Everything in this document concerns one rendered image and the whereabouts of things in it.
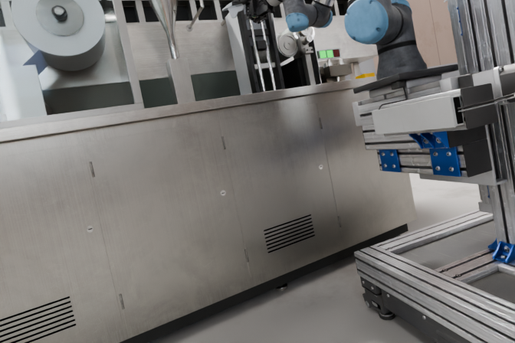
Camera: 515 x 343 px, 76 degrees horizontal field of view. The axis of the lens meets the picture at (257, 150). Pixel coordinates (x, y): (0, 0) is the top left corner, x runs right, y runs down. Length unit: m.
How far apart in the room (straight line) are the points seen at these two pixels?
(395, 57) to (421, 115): 0.31
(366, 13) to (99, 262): 1.17
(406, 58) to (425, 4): 5.88
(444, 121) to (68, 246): 1.18
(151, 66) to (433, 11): 5.83
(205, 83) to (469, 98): 1.48
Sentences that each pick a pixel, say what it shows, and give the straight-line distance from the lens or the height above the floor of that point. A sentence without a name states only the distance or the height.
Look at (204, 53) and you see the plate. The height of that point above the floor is 1.25.
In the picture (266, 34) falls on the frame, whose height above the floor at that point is 1.20.
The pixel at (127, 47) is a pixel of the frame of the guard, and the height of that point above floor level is 1.14.
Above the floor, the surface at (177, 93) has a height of 1.00.
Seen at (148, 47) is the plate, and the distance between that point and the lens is 1.99.
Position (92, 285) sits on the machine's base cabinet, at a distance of 1.34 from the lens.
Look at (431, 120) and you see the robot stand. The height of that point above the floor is 0.68.
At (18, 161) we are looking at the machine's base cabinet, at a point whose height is 0.79.
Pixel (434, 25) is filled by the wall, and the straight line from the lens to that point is 6.99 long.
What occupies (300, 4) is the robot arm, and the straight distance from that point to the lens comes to 1.22.
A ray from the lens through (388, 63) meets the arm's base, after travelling 1.12.
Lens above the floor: 0.73
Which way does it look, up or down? 3 degrees down
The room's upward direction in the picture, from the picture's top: 11 degrees counter-clockwise
